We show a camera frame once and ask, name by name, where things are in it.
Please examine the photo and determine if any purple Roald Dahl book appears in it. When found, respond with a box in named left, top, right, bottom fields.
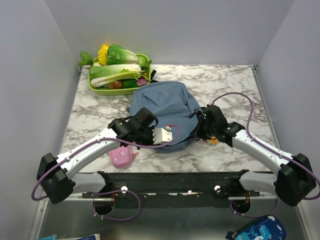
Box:
left=196, top=136, right=218, bottom=146

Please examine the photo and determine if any blue fabric backpack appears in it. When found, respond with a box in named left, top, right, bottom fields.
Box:
left=128, top=81, right=202, bottom=153

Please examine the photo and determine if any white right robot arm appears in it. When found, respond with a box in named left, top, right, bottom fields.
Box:
left=194, top=105, right=316, bottom=207

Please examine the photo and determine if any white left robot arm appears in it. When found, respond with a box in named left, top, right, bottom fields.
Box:
left=36, top=107, right=159, bottom=204

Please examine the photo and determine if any pink pencil case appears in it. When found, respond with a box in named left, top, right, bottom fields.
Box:
left=108, top=145, right=139, bottom=168

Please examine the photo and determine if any purple onion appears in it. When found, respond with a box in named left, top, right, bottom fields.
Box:
left=135, top=76, right=149, bottom=87

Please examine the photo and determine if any brown mushroom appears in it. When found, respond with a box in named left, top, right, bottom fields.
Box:
left=109, top=80, right=123, bottom=90

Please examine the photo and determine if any green plastic vegetable tray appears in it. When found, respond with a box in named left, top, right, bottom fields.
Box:
left=88, top=54, right=154, bottom=96

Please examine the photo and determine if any white napa cabbage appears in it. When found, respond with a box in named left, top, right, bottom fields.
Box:
left=89, top=64, right=142, bottom=76

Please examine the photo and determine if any green lettuce head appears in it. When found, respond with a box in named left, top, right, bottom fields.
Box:
left=106, top=44, right=138, bottom=65

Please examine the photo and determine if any yellow flower vegetable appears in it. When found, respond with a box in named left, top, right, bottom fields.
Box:
left=97, top=44, right=109, bottom=66

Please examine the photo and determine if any blue shark pencil case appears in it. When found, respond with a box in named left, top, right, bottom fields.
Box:
left=225, top=215, right=287, bottom=240

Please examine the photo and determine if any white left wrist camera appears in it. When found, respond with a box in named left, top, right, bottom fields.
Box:
left=152, top=126, right=173, bottom=145

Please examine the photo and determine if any aluminium mounting rail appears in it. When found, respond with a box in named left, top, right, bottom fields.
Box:
left=39, top=177, right=306, bottom=202

